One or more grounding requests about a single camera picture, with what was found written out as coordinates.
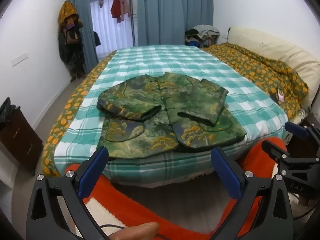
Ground green patterned padded jacket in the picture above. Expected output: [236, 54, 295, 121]
[96, 72, 248, 159]

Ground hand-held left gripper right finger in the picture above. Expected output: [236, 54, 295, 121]
[209, 147, 294, 240]

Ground teal checked blanket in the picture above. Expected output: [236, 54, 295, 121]
[54, 44, 290, 187]

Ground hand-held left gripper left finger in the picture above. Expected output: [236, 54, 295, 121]
[26, 145, 110, 240]

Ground black bag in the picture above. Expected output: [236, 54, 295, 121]
[0, 97, 17, 125]

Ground blue curtain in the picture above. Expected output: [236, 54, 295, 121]
[137, 0, 214, 47]
[65, 0, 99, 73]

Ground red hanging garment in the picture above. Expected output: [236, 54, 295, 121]
[111, 0, 123, 24]

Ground cream headboard cushion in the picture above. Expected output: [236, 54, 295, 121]
[229, 26, 320, 105]

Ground orange floral quilt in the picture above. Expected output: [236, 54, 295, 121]
[201, 42, 310, 118]

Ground pink hanging garment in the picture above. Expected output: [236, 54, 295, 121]
[120, 0, 131, 15]

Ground yellow hooded garment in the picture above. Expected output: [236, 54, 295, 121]
[58, 1, 78, 27]

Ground dark wooden cabinet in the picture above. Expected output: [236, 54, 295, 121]
[0, 107, 43, 176]

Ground orange floral bedsheet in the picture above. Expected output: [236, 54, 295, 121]
[41, 51, 118, 178]

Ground white sheer curtain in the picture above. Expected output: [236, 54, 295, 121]
[89, 0, 137, 57]

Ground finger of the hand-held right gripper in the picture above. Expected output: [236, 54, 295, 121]
[261, 139, 293, 164]
[285, 121, 320, 145]

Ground pile of clothes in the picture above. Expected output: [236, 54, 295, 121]
[185, 24, 220, 48]

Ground white wall switch plate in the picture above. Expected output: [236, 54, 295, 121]
[12, 53, 28, 67]

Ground dark hanging clothes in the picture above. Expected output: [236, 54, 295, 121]
[58, 15, 87, 82]

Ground person's left hand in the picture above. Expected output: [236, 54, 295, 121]
[107, 222, 160, 240]

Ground orange white fleece garment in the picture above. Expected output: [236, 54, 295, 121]
[64, 137, 293, 240]

